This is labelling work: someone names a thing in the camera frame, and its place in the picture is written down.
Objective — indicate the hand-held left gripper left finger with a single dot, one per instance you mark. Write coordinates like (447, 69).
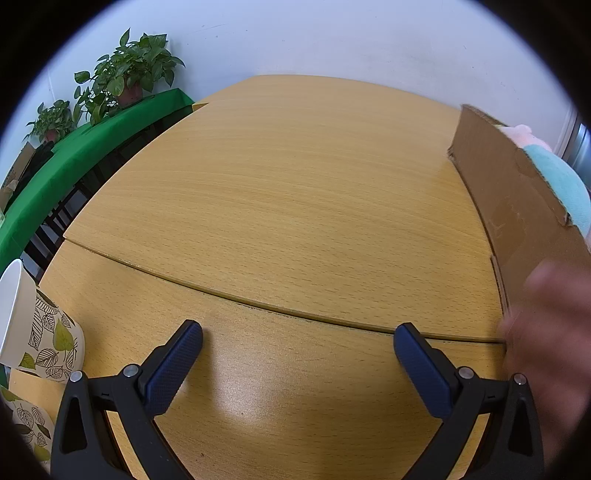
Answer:
(175, 364)

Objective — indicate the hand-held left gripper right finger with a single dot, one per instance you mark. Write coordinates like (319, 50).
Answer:
(422, 369)

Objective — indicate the large cardboard box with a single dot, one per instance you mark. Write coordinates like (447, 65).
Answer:
(508, 198)

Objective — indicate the pastel teal pink plush toy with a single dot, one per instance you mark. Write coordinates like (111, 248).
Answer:
(558, 180)

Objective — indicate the person's right hand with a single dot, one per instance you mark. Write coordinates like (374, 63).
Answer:
(554, 323)

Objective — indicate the leaf print paper cup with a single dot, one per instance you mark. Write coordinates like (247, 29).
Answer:
(27, 424)
(41, 332)

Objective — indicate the wooden desk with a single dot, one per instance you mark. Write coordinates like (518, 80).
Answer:
(286, 207)

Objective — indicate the green covered side table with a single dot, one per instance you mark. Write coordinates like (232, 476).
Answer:
(69, 157)

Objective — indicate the small cardboard box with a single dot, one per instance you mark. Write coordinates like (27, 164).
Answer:
(18, 166)

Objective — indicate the small potted plant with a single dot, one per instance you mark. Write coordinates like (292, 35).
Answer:
(53, 120)

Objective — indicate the large potted plant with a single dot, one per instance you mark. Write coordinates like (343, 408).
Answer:
(129, 69)

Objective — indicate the glass partition with metal frame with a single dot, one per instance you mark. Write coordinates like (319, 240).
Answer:
(577, 143)

